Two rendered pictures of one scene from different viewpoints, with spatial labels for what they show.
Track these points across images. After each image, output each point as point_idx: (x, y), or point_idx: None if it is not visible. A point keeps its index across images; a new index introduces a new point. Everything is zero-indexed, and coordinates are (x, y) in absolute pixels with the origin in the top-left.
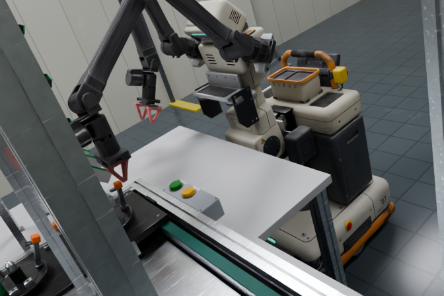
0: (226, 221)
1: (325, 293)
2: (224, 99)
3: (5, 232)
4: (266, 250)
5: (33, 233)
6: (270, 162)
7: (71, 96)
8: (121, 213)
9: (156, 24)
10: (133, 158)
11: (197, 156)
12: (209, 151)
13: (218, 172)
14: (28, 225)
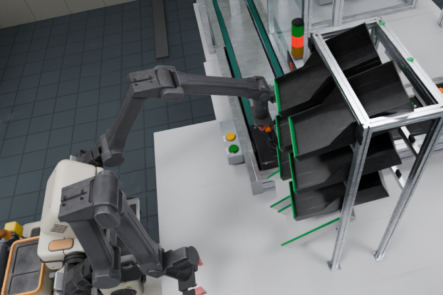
0: (221, 139)
1: (221, 60)
2: (138, 201)
3: (395, 265)
4: (218, 110)
5: (360, 236)
6: (163, 168)
7: (265, 85)
8: (274, 137)
9: (108, 243)
10: (242, 291)
11: (192, 226)
12: (180, 224)
13: (194, 187)
14: (368, 255)
